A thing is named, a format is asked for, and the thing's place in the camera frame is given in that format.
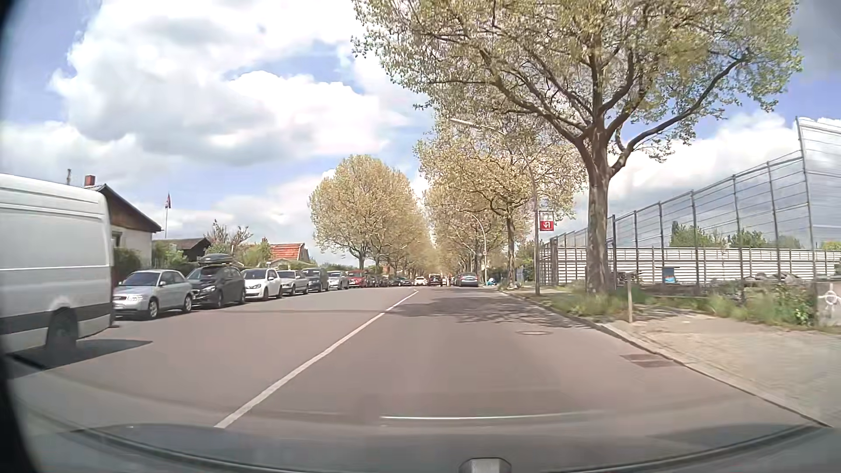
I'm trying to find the grass verge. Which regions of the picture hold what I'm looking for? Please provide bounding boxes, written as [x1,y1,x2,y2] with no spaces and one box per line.
[506,282,819,327]

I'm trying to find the house with orange roof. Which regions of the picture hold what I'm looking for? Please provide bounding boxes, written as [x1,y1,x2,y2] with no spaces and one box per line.
[268,242,312,269]

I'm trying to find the large plane tree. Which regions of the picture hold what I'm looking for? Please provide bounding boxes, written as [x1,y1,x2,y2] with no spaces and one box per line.
[353,0,804,294]

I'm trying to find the paved pavement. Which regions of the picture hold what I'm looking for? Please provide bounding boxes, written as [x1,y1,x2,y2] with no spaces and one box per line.
[519,286,841,427]

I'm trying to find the grey asphalt road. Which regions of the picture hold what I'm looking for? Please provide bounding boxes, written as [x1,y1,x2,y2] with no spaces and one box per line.
[7,285,822,448]

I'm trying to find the lamp post with red sign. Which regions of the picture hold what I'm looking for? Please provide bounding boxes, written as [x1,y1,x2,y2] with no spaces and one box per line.
[449,117,556,297]

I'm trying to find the road markings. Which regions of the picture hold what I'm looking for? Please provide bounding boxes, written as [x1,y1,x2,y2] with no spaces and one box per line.
[214,289,592,430]

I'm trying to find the low dark-roofed building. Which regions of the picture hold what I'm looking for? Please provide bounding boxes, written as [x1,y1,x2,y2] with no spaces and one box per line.
[154,237,212,265]

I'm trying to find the car's own bonnet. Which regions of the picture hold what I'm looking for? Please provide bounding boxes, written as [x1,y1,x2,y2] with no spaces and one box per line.
[13,420,841,473]

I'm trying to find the house with dark roof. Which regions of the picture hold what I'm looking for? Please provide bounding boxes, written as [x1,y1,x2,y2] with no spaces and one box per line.
[83,175,163,270]

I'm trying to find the grey street cabinet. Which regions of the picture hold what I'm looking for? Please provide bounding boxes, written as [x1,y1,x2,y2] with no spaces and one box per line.
[815,277,841,328]

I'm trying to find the row of trees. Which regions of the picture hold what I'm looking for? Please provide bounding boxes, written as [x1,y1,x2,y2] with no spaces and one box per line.
[415,118,586,287]
[309,155,440,277]

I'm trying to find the tall mesh fence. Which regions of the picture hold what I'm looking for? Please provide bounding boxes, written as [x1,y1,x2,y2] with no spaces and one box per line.
[539,117,841,287]

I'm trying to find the white van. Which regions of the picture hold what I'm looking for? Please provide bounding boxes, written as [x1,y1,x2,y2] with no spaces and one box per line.
[0,173,116,361]

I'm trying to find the row of parked cars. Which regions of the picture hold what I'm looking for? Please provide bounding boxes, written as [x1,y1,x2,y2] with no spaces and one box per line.
[112,254,413,321]

